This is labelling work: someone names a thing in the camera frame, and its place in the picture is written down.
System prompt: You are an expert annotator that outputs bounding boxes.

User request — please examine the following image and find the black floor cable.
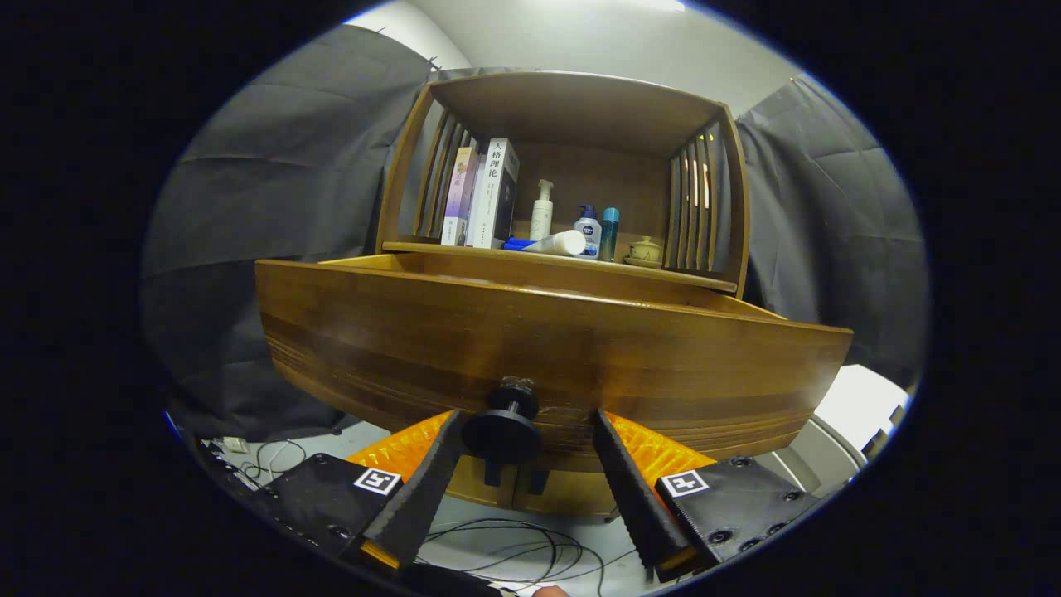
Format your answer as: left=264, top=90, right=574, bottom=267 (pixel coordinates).
left=419, top=518, right=618, bottom=596

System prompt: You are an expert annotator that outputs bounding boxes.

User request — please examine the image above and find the white tube green end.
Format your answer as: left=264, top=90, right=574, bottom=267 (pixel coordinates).
left=521, top=230, right=587, bottom=256

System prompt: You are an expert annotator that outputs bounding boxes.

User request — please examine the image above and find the purple book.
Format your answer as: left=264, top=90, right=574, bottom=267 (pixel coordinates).
left=440, top=146, right=480, bottom=247

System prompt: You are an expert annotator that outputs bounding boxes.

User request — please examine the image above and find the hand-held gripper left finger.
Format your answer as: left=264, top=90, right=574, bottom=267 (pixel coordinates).
left=236, top=409, right=468, bottom=579

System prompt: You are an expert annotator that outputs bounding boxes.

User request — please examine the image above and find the wooden cabinet door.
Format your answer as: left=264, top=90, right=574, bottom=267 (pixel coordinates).
left=448, top=454, right=519, bottom=508
left=514, top=468, right=618, bottom=519

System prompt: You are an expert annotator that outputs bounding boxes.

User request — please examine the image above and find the white flat panel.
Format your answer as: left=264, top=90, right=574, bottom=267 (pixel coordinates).
left=816, top=363, right=911, bottom=440

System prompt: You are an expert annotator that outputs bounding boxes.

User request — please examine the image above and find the wooden cabinet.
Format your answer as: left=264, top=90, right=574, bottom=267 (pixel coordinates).
left=375, top=70, right=751, bottom=519

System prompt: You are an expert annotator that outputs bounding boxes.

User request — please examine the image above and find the beige lidded teacup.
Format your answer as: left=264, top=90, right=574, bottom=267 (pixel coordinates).
left=623, top=235, right=665, bottom=269

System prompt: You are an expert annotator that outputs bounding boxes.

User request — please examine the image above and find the white slatted rack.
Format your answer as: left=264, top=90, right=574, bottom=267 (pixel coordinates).
left=754, top=415, right=871, bottom=498

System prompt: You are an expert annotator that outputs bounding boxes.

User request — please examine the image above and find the white book with portrait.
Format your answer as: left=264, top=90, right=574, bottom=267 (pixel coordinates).
left=464, top=138, right=521, bottom=250

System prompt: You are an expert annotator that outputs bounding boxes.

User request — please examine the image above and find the white bottle blue pump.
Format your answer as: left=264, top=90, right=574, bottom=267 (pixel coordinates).
left=574, top=204, right=603, bottom=260

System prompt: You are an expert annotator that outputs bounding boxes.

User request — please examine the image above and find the black drawer knob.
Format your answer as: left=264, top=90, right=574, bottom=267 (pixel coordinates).
left=462, top=376, right=543, bottom=467

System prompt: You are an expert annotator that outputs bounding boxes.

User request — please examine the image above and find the looped black cable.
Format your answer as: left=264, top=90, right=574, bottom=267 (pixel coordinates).
left=240, top=439, right=309, bottom=483

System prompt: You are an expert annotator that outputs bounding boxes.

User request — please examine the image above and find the wooden countertop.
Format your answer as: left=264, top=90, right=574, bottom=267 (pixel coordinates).
left=383, top=239, right=739, bottom=293

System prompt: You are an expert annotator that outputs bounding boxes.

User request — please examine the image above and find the wooden drawer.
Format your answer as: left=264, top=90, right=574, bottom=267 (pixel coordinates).
left=254, top=251, right=855, bottom=475

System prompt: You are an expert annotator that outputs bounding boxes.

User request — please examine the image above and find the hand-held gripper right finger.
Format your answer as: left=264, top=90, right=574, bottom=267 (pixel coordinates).
left=592, top=409, right=838, bottom=584

